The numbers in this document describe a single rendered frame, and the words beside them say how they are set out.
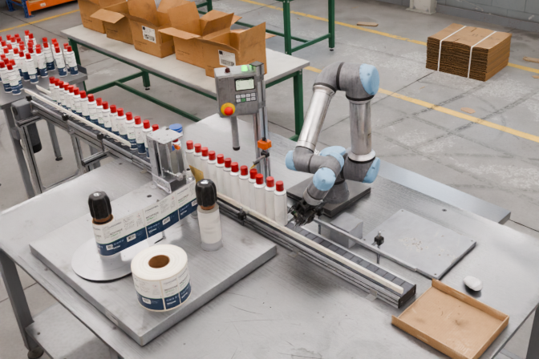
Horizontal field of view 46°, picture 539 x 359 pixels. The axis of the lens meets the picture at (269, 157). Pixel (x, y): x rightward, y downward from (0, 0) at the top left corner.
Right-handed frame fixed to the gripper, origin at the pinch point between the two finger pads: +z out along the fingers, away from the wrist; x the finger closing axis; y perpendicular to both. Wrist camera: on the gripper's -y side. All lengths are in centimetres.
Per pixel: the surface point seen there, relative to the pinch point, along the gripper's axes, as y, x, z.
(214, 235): 28.9, -16.5, 7.8
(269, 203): 1.2, -14.5, 3.7
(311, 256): 5.1, 13.9, 1.0
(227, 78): -3, -60, -27
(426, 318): 3, 60, -22
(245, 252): 22.7, -4.2, 8.8
